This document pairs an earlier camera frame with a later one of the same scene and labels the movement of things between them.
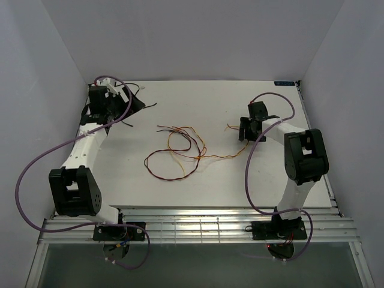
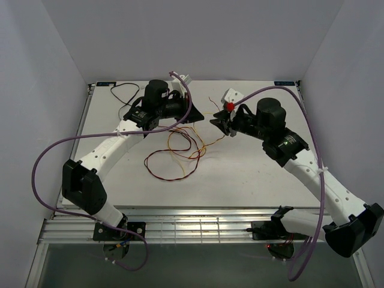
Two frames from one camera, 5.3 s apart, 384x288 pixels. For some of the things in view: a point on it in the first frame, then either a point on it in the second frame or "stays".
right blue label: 284,83 stays
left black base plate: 119,233 stays
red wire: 198,147 -> 195,135
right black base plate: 278,230 stays
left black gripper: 136,105 -> 183,102
